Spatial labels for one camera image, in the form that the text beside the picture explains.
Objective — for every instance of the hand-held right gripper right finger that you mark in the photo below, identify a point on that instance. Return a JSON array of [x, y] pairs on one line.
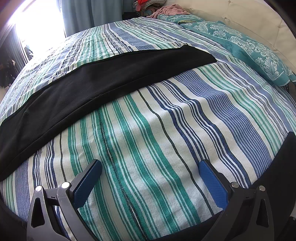
[[213, 185]]

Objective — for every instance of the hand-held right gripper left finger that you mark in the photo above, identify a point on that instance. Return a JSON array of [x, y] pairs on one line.
[[86, 185]]

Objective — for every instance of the black pants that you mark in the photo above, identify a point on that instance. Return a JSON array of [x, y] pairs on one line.
[[92, 81]]

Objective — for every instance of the striped bedspread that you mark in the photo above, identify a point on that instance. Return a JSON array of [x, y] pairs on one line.
[[150, 139]]

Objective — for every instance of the dark clutter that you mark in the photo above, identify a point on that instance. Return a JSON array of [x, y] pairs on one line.
[[9, 69]]

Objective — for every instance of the large teal patterned pillow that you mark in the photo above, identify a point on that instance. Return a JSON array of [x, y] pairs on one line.
[[249, 46]]

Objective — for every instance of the blue-grey curtain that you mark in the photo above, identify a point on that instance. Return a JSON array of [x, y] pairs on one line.
[[92, 14]]

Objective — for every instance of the small teal patterned pillow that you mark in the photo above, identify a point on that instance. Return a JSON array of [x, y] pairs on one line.
[[175, 18]]

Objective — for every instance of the cream tufted headboard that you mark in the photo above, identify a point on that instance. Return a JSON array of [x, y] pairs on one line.
[[254, 16]]

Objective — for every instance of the pink garment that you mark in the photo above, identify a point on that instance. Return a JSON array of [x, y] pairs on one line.
[[168, 11]]

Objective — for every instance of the pile of colourful clothes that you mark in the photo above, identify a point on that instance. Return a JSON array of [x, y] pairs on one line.
[[148, 4]]

